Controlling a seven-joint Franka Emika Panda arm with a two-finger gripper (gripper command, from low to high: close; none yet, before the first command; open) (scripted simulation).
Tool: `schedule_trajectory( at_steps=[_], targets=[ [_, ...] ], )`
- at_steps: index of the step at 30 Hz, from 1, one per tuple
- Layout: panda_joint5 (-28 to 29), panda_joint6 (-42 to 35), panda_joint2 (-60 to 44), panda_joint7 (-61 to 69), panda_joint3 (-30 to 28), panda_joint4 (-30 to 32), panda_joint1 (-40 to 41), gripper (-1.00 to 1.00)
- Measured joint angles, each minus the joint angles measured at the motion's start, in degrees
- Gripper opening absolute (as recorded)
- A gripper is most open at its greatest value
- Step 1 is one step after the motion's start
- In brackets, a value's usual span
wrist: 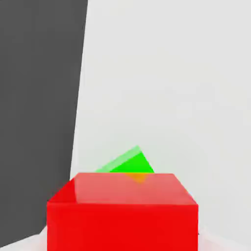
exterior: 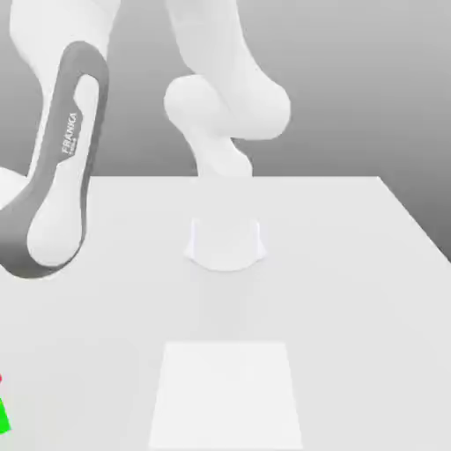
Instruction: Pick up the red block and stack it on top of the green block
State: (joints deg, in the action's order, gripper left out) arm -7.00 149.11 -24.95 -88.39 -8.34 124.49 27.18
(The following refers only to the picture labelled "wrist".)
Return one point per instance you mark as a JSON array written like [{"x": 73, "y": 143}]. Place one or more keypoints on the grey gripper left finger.
[{"x": 33, "y": 243}]

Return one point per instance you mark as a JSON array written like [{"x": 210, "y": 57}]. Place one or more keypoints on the small red cube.
[{"x": 121, "y": 225}]

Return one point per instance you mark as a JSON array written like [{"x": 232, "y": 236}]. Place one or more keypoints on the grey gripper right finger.
[{"x": 211, "y": 245}]

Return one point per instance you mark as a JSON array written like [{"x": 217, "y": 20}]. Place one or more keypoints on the small green cube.
[{"x": 133, "y": 164}]

